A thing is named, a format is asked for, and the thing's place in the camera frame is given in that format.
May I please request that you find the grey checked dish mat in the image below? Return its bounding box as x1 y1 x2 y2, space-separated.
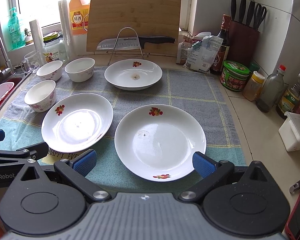
0 67 246 192

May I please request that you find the dark knife block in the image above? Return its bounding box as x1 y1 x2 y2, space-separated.
227 21 260 67

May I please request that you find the metal sink faucet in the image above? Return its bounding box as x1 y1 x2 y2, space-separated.
0 37 15 75

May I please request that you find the red case smartphone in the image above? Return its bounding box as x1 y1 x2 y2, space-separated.
285 194 300 239

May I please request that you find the orange cooking wine jug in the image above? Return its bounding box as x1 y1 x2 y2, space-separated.
69 0 90 35

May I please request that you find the clear glass mug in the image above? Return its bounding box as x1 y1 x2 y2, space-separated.
20 51 42 74

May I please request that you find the kitchen knife black handle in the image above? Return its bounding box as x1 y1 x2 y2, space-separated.
96 36 175 51

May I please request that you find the oil bottle green label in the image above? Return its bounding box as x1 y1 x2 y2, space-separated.
276 73 300 119

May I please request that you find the white floral bowl left back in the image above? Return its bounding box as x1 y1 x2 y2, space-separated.
36 60 63 81

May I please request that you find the bamboo cutting board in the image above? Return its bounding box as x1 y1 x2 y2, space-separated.
86 0 181 57

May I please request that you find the white floral bowl front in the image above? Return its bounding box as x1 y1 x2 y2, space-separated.
24 80 57 113

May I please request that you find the white plate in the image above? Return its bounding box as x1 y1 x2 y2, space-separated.
104 59 162 91
41 93 113 153
114 104 207 183

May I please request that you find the white plastic food bag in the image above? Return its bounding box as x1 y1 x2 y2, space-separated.
184 35 223 73

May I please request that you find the white floral bowl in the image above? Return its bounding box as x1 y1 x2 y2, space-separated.
24 80 57 113
36 60 63 81

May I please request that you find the white plastic container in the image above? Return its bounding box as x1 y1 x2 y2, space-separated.
279 112 300 152

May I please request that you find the clear bottle red cap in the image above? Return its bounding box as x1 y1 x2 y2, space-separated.
256 64 286 113

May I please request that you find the small potted plant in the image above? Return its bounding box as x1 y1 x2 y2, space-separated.
24 28 33 45

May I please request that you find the clear plastic cup stack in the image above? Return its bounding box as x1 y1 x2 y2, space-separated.
58 0 77 61

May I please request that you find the glass jar green lid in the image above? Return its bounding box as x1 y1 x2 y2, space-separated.
43 31 66 62

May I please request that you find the dark soy sauce bottle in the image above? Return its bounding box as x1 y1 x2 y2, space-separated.
210 14 231 75

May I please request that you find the green dish soap bottle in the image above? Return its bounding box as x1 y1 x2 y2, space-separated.
7 7 25 49

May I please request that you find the yellow lid spice jar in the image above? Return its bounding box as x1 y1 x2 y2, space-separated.
243 71 265 101

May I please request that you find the orange snack package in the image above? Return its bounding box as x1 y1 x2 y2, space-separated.
176 35 198 64

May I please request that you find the metal wire rack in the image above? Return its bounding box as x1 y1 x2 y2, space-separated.
96 27 144 65

